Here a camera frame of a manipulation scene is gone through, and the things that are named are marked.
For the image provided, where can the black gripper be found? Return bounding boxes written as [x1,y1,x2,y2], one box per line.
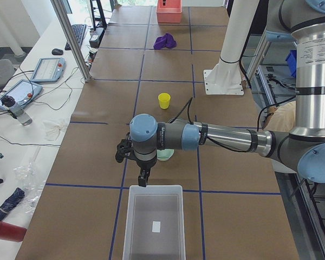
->
[136,157,157,187]

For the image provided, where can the mint green bowl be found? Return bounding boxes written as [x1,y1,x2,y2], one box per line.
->
[157,149,174,161]

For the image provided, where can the yellow plastic cup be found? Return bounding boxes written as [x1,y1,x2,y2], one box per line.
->
[158,93,171,109]

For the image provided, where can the purple cloth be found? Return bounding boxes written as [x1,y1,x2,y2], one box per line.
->
[153,33,177,50]

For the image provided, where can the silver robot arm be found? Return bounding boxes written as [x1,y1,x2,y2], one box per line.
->
[118,1,325,187]

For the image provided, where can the clear plastic bin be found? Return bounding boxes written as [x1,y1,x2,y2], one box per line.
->
[122,185,186,259]

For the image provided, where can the white crumpled tissue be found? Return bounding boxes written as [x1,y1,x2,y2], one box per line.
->
[43,119,69,141]

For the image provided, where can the crumpled clear plastic wrap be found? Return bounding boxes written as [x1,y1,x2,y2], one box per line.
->
[14,162,47,215]

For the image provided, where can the blue folded umbrella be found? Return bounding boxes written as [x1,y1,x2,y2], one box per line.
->
[0,187,25,221]

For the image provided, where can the upper teach pendant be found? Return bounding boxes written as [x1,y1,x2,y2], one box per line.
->
[30,57,66,83]

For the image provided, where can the teach pendant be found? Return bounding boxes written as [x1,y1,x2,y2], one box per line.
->
[0,79,42,111]
[30,57,66,83]

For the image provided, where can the lower teach pendant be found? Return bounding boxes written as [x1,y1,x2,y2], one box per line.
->
[0,79,42,111]

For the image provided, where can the red metal bottle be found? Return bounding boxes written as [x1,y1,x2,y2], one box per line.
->
[0,221,27,242]

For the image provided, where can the black computer mouse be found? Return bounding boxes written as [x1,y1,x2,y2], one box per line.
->
[51,48,63,56]

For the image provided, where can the clear water bottle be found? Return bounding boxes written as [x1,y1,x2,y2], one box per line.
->
[1,95,33,126]

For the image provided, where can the black keyboard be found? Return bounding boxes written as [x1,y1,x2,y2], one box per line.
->
[71,24,87,47]

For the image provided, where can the pink plastic bin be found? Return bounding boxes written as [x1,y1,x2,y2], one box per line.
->
[156,0,182,23]

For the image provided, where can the blue storage bin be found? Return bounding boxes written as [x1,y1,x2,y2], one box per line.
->
[285,50,297,78]

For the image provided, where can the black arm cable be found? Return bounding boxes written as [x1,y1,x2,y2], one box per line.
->
[167,96,277,152]

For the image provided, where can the white column pedestal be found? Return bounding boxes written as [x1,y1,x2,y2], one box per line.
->
[203,1,263,96]

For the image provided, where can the aluminium frame post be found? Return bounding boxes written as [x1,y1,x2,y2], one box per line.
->
[51,0,91,82]

